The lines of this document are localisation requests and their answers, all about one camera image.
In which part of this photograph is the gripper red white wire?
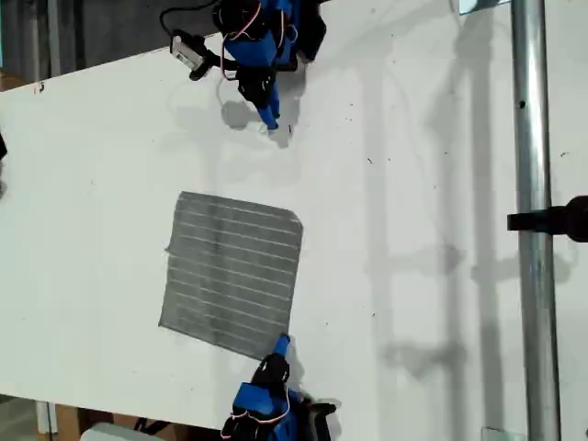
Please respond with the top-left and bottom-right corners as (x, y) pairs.
(218, 0), (264, 83)
(221, 384), (293, 438)

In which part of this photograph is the steel post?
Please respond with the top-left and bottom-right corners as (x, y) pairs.
(509, 0), (564, 441)

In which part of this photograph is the brown cardboard box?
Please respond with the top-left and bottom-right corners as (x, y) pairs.
(52, 402), (139, 441)

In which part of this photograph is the white table leg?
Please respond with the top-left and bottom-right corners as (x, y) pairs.
(35, 401), (59, 435)

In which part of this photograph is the black clamp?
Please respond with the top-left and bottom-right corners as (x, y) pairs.
(506, 195), (588, 243)

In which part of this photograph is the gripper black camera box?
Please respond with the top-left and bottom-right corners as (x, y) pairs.
(170, 28), (209, 70)

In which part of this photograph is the white plastic container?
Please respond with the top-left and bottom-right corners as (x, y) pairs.
(80, 421), (181, 441)

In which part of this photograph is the gripper black camera cable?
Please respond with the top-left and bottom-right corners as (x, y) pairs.
(159, 0), (222, 34)

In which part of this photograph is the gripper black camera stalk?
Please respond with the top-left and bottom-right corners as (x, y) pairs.
(187, 48), (240, 83)

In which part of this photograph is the grey striped towel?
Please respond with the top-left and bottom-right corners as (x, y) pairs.
(157, 190), (305, 362)

